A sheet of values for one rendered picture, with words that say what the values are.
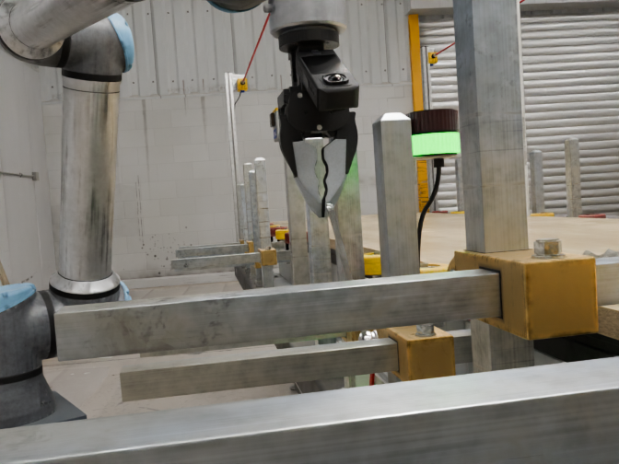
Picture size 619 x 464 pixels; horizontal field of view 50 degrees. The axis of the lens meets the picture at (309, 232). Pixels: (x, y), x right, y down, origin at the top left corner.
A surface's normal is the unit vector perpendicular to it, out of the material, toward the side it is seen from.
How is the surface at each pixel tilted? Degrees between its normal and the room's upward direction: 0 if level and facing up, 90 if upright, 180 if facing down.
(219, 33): 90
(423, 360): 90
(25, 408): 70
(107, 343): 90
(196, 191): 90
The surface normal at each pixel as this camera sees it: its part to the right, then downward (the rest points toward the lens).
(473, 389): -0.07, -1.00
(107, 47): 0.60, 0.33
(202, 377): 0.17, 0.04
